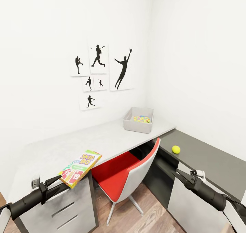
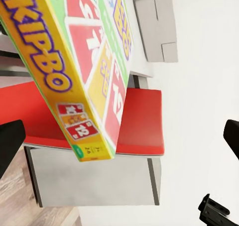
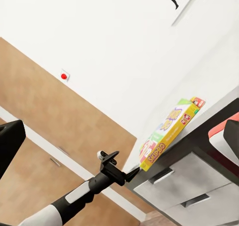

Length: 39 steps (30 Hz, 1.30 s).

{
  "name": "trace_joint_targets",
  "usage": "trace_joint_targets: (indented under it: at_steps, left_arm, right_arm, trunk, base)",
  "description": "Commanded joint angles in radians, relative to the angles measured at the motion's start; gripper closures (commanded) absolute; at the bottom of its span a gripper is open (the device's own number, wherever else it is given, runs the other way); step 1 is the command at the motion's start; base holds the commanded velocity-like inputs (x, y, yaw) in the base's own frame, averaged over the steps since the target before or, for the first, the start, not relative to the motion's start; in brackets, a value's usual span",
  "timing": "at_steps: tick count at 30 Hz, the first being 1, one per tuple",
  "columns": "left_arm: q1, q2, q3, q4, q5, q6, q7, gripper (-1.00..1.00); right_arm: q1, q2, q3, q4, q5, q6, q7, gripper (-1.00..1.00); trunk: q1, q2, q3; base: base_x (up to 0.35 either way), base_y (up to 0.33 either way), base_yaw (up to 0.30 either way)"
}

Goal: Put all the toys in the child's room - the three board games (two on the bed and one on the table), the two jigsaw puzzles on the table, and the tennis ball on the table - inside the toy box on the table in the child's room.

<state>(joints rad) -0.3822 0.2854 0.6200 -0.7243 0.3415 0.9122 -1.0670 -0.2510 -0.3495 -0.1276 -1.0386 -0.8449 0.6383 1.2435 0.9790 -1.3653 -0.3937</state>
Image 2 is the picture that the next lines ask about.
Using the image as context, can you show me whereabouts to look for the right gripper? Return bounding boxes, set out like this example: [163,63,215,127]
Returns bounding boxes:
[198,194,239,226]

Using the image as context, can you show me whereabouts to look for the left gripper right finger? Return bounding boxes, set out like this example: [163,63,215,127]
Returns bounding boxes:
[223,119,239,160]

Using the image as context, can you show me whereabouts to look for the board game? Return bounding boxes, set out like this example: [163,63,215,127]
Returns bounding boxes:
[0,0,134,162]

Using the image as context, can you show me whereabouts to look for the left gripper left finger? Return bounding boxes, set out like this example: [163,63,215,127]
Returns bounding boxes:
[0,119,26,179]

